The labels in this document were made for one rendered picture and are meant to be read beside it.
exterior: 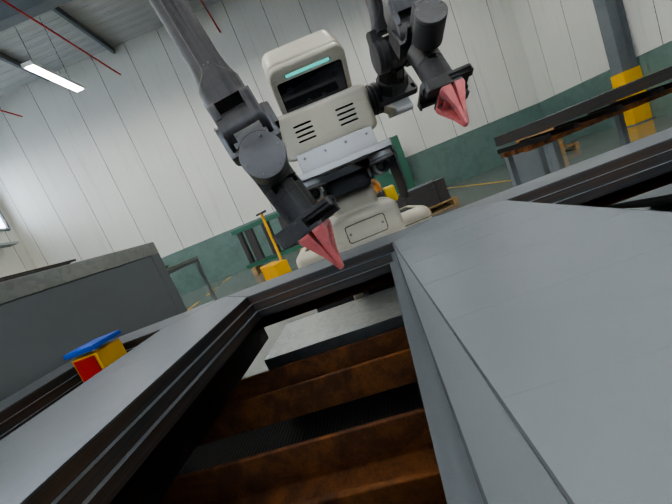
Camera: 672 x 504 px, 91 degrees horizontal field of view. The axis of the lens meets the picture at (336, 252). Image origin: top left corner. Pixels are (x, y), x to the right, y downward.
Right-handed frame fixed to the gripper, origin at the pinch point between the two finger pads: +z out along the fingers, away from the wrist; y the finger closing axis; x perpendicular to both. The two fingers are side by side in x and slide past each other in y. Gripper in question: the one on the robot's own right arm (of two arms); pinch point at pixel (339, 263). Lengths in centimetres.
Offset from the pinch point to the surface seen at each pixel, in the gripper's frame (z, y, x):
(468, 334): 3.6, 10.5, -30.9
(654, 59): 121, 596, 733
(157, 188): -385, -510, 889
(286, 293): -0.5, -11.1, 3.1
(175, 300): -15, -62, 47
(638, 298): 5.6, 18.1, -32.3
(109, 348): -10.8, -39.8, -2.5
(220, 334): -2.4, -17.8, -8.2
